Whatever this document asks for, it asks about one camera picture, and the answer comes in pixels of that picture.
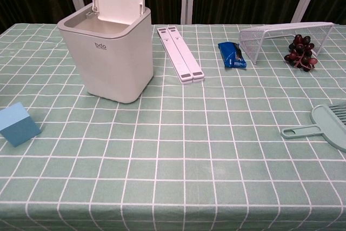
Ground green plastic dustpan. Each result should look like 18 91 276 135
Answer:
280 104 346 153

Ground white folding laptop stand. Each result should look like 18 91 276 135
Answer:
157 26 205 85

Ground green checkered tablecloth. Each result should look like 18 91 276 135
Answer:
0 22 346 231

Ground white wire mesh rack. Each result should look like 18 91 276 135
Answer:
238 22 335 65

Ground green hand brush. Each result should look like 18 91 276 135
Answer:
330 101 346 127

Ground blue foam cube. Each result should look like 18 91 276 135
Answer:
0 102 42 148

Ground blue snack packet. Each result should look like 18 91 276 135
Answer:
218 42 248 69

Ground dark red grape bunch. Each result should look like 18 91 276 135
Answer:
283 34 318 72

